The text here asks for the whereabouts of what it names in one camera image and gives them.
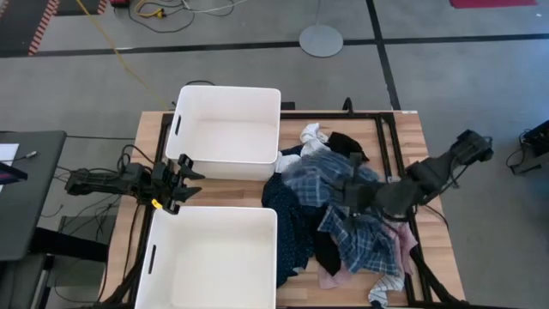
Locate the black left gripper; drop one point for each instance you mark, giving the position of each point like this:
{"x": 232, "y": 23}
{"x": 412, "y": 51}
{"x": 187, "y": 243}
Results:
{"x": 165, "y": 184}

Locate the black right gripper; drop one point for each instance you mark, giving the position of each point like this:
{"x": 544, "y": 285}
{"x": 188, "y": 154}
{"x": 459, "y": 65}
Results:
{"x": 360, "y": 197}

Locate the blue plaid shirt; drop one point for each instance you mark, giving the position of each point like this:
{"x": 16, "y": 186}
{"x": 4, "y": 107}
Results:
{"x": 313, "y": 180}

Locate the black garment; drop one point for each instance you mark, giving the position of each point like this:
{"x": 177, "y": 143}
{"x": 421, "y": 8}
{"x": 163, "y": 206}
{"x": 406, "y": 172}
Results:
{"x": 345, "y": 143}

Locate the white garment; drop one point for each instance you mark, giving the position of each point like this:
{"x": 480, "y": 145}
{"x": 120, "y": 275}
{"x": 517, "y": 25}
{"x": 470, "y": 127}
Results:
{"x": 311, "y": 137}

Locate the navy dotted garment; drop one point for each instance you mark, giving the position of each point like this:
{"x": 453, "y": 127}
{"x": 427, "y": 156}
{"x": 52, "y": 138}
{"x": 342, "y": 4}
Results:
{"x": 285, "y": 223}

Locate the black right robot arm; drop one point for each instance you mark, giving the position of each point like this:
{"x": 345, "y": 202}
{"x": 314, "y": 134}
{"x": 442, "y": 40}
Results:
{"x": 429, "y": 171}

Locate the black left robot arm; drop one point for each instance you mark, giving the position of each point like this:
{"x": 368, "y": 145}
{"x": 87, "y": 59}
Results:
{"x": 103, "y": 182}

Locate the white woven plastic bin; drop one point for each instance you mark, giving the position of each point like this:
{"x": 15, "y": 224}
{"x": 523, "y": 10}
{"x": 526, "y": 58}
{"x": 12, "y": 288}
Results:
{"x": 214, "y": 262}
{"x": 223, "y": 133}

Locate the pink knit garment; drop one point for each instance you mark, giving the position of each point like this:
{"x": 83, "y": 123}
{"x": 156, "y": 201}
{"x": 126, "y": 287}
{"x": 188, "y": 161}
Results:
{"x": 403, "y": 244}

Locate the white striped cloth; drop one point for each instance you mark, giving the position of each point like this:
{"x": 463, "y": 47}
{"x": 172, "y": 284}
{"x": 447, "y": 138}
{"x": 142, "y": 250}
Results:
{"x": 386, "y": 287}

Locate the black desk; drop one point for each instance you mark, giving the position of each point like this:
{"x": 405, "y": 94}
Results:
{"x": 30, "y": 206}

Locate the round grey floor plate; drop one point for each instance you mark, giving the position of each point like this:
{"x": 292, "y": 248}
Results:
{"x": 321, "y": 40}

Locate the black tablet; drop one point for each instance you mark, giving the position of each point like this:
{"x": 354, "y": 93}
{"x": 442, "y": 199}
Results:
{"x": 10, "y": 172}

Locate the white paper sheet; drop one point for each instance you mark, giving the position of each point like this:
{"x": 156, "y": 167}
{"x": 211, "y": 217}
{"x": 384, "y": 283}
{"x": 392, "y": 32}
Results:
{"x": 8, "y": 152}

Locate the red device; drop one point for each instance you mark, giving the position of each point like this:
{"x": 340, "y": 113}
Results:
{"x": 123, "y": 2}

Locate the black mat orange striped edge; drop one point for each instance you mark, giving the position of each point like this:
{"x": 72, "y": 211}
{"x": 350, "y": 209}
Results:
{"x": 81, "y": 5}
{"x": 21, "y": 26}

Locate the red floor mat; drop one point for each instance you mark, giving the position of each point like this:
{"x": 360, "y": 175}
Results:
{"x": 493, "y": 3}

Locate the black metal table frame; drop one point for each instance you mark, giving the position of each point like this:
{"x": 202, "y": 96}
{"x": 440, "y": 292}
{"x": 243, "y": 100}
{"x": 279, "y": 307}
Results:
{"x": 326, "y": 116}

